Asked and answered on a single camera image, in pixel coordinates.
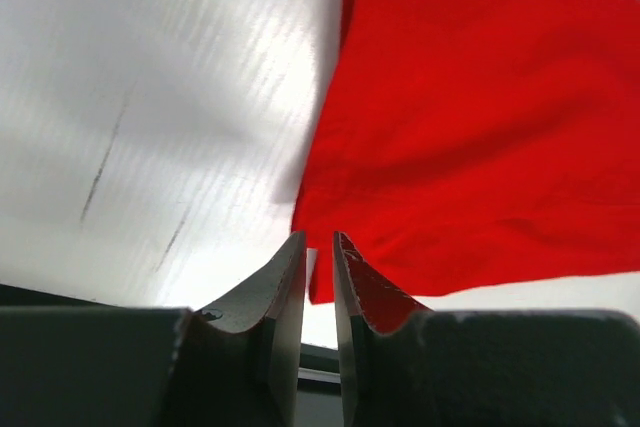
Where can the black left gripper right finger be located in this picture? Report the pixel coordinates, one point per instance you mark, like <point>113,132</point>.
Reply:
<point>404,364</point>

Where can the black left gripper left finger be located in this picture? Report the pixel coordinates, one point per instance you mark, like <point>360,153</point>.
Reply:
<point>68,362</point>

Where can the red t shirt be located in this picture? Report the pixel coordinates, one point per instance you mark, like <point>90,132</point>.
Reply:
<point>482,152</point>

